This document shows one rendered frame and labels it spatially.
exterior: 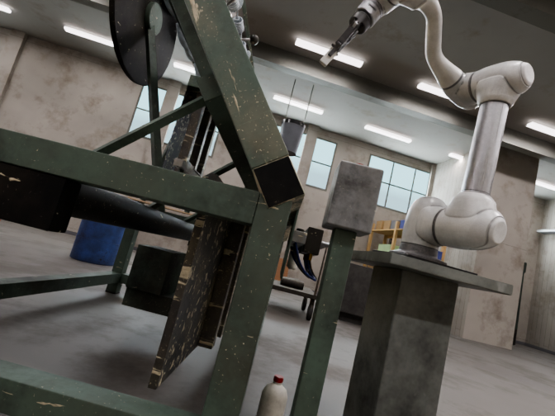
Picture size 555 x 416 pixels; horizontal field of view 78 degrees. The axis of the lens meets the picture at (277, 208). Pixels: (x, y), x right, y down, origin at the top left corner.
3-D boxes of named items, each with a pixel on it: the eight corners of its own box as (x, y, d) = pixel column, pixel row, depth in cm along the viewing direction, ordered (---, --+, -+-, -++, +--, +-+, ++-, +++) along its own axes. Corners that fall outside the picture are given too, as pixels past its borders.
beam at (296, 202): (268, 210, 91) (306, 194, 91) (251, 168, 92) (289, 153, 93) (276, 244, 309) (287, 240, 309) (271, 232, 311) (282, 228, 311)
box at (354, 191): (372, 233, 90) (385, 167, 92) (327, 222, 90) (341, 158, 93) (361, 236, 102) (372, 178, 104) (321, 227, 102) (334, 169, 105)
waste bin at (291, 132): (277, 145, 667) (284, 115, 676) (272, 152, 715) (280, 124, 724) (301, 153, 674) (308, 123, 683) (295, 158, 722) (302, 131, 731)
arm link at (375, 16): (367, -8, 124) (358, 3, 123) (386, 9, 124) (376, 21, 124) (358, 8, 133) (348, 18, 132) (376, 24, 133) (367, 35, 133)
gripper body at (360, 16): (351, 19, 132) (336, 35, 131) (359, 5, 124) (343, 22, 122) (366, 32, 132) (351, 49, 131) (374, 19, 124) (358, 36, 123)
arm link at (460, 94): (445, 71, 156) (474, 61, 144) (466, 96, 164) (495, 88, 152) (434, 95, 153) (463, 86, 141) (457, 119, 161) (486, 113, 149)
